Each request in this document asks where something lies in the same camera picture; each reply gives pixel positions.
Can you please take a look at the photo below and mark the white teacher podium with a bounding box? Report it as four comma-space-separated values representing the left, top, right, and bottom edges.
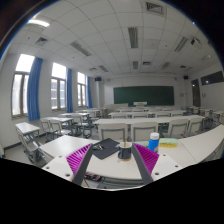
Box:
134, 102, 147, 107

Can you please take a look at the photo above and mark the dark blue mug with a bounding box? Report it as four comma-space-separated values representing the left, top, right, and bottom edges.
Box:
118, 142, 132, 160

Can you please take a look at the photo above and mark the blue curtain far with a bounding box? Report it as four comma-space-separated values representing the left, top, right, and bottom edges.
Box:
87, 76, 92, 108

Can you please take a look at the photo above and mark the white chair front left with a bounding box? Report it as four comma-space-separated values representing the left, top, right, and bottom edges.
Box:
98, 123, 128, 141

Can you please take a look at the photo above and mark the blue curtain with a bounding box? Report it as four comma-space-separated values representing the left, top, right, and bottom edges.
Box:
87, 76, 92, 108
66, 68, 73, 113
27, 57, 43, 121

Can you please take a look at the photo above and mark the yellow green sponge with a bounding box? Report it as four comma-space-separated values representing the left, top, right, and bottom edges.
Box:
159, 138, 178, 148

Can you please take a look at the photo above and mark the white desk far left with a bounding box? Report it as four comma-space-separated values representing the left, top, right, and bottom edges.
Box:
15, 122, 40, 155

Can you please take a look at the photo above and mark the white chair front right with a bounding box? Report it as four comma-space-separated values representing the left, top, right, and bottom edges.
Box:
168, 119, 189, 138

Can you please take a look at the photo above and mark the dark classroom door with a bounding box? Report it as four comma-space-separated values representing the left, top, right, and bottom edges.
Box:
191, 79, 201, 107

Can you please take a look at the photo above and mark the white chair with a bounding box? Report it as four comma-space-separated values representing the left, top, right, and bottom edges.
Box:
98, 123, 128, 141
131, 122, 158, 142
168, 119, 189, 138

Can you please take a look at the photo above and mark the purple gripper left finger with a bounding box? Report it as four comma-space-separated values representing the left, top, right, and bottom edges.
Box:
66, 144, 93, 185

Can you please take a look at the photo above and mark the green chalkboard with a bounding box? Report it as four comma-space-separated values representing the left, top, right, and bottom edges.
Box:
113, 86, 174, 106

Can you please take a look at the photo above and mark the blue bottle white cap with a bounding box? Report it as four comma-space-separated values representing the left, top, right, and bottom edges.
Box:
148, 132, 159, 152

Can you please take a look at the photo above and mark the blue curtain middle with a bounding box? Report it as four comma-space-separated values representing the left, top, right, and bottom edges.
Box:
66, 68, 73, 113

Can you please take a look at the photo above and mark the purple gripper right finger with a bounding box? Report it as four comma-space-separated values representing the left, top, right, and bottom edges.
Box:
131, 143, 159, 185

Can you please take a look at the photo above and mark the long white desk row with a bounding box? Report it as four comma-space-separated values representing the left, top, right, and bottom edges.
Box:
94, 115, 204, 125

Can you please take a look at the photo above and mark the black mat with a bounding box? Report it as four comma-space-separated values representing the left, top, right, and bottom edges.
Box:
93, 138, 119, 160

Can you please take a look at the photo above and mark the white chair front middle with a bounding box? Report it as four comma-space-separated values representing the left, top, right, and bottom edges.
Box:
131, 122, 158, 142

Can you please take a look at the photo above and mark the blue curtain left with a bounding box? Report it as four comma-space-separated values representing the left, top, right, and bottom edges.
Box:
27, 57, 43, 121

